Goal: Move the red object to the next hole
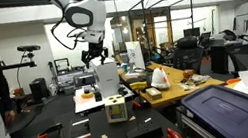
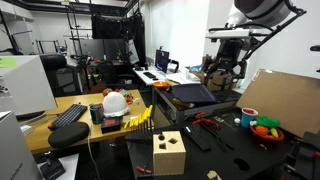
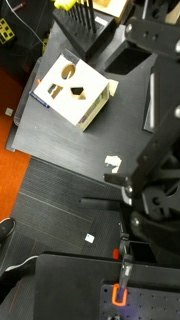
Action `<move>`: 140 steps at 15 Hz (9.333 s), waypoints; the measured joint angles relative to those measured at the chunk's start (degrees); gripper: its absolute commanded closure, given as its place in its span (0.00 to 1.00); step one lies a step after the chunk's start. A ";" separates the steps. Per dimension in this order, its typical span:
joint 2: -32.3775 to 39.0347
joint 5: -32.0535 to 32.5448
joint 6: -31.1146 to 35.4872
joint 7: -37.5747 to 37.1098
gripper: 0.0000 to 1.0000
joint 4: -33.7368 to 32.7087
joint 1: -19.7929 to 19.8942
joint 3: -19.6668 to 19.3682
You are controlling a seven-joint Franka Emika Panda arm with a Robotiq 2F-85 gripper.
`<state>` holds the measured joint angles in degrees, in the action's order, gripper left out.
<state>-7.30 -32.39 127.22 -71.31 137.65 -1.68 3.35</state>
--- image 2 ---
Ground white paper sheets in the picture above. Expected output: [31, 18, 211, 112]
[164, 70, 202, 85]

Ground green toy vegetable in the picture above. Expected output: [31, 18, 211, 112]
[256, 115, 282, 130]

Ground black wedge hex key stand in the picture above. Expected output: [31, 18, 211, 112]
[181, 124, 212, 152]

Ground wooden desk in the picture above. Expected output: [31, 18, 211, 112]
[24, 89, 148, 155]

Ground black office chair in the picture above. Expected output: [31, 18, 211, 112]
[39, 53, 83, 98]
[96, 60, 135, 90]

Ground red toy bowl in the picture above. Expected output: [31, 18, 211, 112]
[249, 124, 286, 143]

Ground brown cardboard box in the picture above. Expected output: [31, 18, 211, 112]
[199, 68, 235, 93]

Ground black stand of yellow keys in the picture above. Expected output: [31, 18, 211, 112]
[124, 127, 158, 143]

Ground blue cup red inside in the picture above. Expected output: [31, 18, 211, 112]
[240, 107, 259, 129]

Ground large cardboard sheet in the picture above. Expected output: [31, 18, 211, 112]
[235, 68, 320, 139]

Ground large white monitor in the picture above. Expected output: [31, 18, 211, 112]
[0, 54, 58, 117]

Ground black oval cushion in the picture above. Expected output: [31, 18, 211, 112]
[47, 121, 91, 149]

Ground brown round object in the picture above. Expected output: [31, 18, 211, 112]
[102, 87, 114, 98]

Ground small black keyboard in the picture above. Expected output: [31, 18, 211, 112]
[142, 71, 158, 81]

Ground clear plastic bag clutter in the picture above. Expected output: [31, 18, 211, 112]
[118, 89, 143, 106]

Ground black joystick device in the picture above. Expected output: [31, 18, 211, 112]
[39, 151, 67, 180]

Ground white cable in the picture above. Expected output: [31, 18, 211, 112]
[87, 131, 102, 180]

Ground dark blue bin lid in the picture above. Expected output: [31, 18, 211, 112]
[170, 83, 218, 104]

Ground orange bowl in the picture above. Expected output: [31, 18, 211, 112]
[153, 80, 169, 90]

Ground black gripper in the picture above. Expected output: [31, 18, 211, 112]
[203, 39, 249, 84]

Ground black ladder shelf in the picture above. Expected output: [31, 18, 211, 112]
[64, 0, 93, 58]

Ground white desk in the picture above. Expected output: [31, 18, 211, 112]
[132, 65, 203, 87]

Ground black computer keyboard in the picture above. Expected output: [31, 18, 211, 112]
[48, 103, 89, 132]

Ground small rectangular box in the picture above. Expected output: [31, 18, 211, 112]
[100, 116, 122, 134]

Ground grey equipment case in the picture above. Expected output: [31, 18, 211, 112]
[0, 110, 44, 180]

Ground white flat board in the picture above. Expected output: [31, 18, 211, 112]
[36, 153, 80, 180]

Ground brown handled tool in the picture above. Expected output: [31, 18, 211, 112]
[171, 97, 195, 110]

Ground green sticky note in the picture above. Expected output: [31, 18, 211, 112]
[0, 57, 18, 69]

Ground dark mug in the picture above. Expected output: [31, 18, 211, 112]
[89, 103, 105, 125]

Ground wooden shape sorter box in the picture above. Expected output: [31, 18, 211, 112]
[152, 130, 187, 177]

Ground black curtain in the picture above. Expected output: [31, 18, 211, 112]
[91, 13, 147, 65]

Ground white dome shaped object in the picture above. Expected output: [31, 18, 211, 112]
[102, 91, 131, 118]

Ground orange toy fruit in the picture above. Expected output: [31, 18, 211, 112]
[255, 125, 270, 136]

